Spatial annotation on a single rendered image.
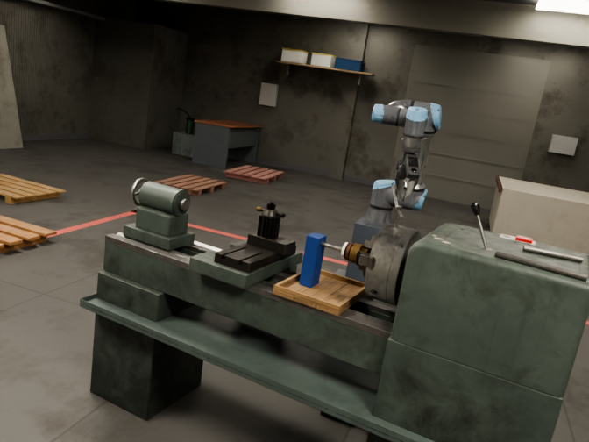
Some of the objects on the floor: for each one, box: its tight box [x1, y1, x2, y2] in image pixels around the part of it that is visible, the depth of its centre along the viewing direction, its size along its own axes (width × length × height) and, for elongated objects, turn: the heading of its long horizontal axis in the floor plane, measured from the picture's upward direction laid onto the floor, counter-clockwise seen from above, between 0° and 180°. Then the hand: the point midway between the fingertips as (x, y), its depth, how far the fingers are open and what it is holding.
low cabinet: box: [489, 175, 589, 255], centre depth 806 cm, size 179×221×83 cm
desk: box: [192, 120, 262, 169], centre depth 1142 cm, size 82×160×86 cm, turn 129°
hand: (403, 198), depth 211 cm, fingers closed
